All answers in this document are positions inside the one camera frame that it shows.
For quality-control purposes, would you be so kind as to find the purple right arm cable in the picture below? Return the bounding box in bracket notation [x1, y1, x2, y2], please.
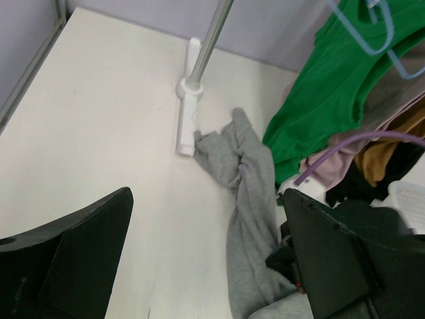
[295, 130, 425, 185]

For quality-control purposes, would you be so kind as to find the left aluminium frame post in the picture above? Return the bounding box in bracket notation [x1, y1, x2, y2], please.
[1, 0, 68, 128]

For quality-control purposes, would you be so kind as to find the green tank top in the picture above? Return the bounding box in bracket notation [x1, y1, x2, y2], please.
[262, 0, 425, 184]

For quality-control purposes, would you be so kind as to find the white plastic laundry basket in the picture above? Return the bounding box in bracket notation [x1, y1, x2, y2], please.
[388, 181, 425, 234]

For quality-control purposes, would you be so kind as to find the pink tank top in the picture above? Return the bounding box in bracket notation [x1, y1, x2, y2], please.
[299, 80, 424, 189]

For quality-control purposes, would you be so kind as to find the grey tank top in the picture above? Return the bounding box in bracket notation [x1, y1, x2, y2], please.
[194, 108, 313, 318]

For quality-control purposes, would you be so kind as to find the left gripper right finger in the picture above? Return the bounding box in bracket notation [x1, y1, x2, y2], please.
[283, 189, 424, 318]

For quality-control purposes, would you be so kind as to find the black tank top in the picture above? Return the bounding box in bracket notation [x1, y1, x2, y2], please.
[325, 142, 424, 207]

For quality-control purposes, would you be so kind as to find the mustard brown tank top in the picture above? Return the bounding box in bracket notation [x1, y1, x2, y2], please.
[355, 115, 424, 187]

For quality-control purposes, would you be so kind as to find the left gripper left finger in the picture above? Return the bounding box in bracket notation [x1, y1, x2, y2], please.
[1, 187, 133, 318]

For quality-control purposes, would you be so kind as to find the white and chrome clothes rack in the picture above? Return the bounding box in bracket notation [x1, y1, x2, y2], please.
[176, 0, 234, 156]

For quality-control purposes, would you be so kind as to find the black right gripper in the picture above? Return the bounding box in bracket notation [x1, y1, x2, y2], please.
[266, 200, 412, 296]

